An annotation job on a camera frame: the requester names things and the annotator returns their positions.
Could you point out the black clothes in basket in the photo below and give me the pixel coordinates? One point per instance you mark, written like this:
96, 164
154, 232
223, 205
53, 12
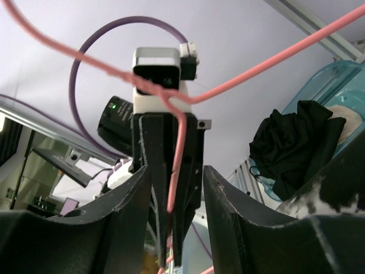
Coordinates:
292, 148

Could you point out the black white patterned trousers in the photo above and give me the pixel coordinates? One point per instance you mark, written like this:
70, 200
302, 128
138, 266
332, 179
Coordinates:
337, 189

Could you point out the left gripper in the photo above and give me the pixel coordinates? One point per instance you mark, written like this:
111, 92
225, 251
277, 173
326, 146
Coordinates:
154, 137

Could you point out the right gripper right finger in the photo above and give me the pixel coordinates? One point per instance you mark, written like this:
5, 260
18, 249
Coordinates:
249, 237

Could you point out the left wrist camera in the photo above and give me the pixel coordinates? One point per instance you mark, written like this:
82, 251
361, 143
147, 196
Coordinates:
169, 67

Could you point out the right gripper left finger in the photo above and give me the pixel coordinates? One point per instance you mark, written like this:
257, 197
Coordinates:
104, 236

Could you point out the pink hanger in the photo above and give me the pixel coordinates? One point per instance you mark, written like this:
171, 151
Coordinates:
164, 95

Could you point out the teal plastic basket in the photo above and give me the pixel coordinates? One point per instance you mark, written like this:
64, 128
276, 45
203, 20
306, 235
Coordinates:
339, 87

